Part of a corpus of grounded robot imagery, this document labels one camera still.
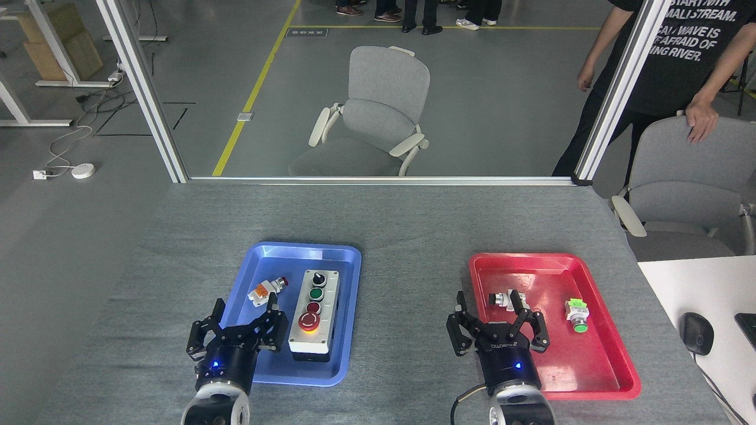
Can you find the white side table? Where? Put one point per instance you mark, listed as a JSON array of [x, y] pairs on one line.
[[709, 283]]

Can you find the white power strip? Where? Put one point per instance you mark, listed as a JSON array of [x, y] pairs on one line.
[[116, 75]]

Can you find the white floor socket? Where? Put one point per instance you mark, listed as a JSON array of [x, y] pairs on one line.
[[39, 175]]

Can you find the person's right hand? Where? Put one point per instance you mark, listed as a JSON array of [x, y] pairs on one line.
[[585, 78]]

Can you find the white control box with buttons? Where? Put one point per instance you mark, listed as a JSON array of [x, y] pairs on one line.
[[331, 307]]

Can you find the person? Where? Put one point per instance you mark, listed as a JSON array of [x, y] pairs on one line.
[[425, 15], [481, 12], [387, 15], [673, 71], [349, 9]]

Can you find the silver frame post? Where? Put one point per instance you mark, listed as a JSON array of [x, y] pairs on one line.
[[620, 88], [142, 88]]

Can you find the white desk frame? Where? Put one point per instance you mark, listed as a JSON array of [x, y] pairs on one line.
[[53, 47], [18, 109]]

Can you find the red push button switch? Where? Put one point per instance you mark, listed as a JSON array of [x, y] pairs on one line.
[[263, 291]]

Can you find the black selector switch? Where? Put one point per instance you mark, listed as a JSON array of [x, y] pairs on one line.
[[501, 298]]

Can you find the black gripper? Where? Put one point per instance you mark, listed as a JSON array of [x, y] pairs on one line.
[[227, 360], [508, 360]]

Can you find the person's left hand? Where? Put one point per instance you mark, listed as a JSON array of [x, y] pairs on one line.
[[701, 121]]

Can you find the metal floor plate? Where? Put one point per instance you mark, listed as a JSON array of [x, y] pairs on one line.
[[245, 116]]

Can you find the white round floor device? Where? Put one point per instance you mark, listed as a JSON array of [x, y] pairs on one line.
[[83, 170]]

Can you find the dark floor label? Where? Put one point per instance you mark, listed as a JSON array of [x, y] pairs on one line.
[[306, 32]]

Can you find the red plastic tray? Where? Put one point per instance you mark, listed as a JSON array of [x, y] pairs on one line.
[[590, 366]]

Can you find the blue plastic tray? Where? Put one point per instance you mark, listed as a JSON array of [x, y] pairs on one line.
[[283, 260]]

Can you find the black keyboard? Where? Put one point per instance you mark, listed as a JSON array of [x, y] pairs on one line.
[[747, 327]]

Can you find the black computer mouse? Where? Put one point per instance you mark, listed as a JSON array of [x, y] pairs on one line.
[[697, 332]]

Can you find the grey office chair white armrests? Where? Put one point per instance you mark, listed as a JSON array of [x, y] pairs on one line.
[[384, 77], [685, 177]]

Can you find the cardboard box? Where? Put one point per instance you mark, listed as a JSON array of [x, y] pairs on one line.
[[65, 35]]

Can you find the green push button switch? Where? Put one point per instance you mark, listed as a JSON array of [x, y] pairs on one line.
[[577, 313]]

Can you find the silver frame rail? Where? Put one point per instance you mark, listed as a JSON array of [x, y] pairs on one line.
[[384, 180]]

